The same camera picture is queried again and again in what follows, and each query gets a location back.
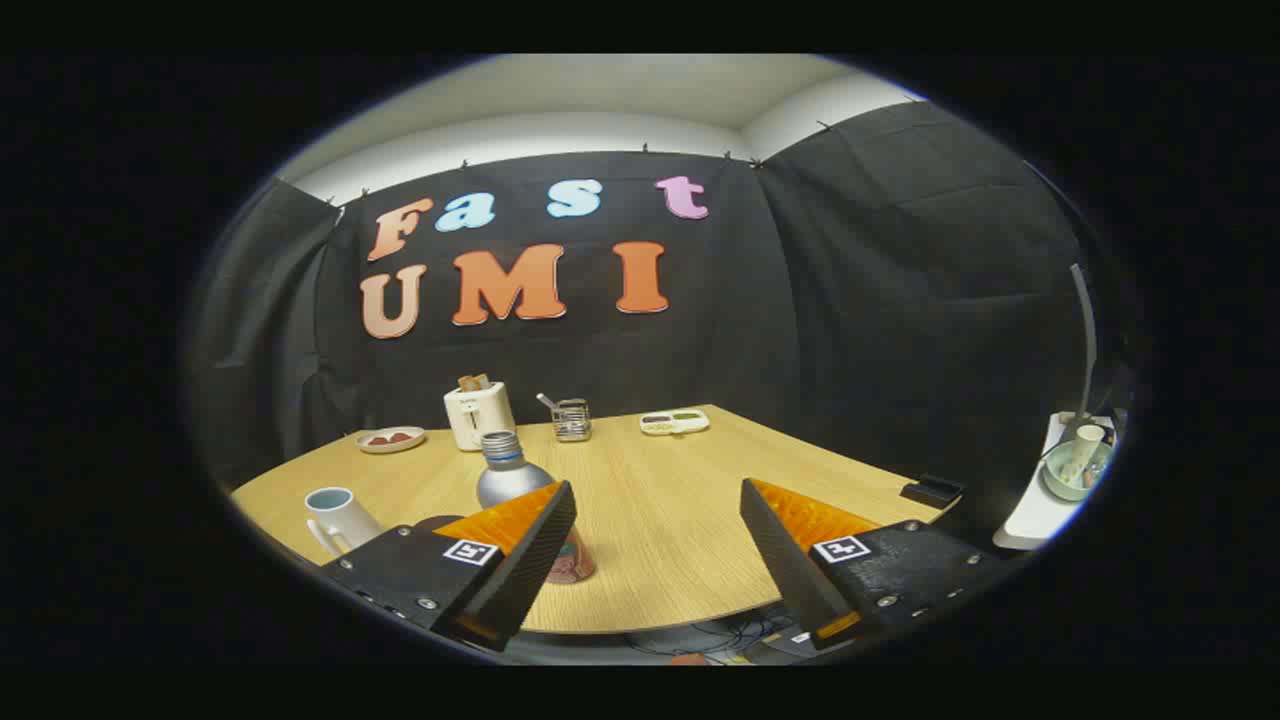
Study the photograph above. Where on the small black box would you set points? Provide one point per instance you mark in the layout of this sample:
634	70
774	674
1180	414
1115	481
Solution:
932	491

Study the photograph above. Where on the white sectioned dish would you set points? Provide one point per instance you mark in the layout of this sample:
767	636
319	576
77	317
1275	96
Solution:
675	422

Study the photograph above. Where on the dark brown round coaster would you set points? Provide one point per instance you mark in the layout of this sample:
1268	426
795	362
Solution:
437	522

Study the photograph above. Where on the white cup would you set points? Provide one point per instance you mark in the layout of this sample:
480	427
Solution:
340	520

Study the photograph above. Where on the white side table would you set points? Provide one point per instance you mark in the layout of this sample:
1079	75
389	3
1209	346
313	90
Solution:
1030	515

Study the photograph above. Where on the pale green bowl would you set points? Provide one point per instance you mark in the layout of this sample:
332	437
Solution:
1060	482

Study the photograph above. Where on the white toaster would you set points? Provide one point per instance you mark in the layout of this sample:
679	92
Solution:
480	420

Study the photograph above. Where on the silver juice bottle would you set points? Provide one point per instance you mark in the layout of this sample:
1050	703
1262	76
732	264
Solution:
510	480

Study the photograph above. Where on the wooden table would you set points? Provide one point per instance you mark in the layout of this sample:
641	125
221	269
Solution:
650	500

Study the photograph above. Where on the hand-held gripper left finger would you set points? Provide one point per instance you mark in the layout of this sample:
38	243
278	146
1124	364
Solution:
535	560

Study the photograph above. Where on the grey upright pole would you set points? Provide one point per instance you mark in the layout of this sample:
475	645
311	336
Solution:
1088	340

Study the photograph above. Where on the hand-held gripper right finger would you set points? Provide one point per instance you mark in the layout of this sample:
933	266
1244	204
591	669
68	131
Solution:
785	560

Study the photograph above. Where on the beige paper cup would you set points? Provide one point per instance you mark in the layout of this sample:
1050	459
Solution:
1086	442

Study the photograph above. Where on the white round plate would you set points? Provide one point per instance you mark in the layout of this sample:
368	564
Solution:
390	446

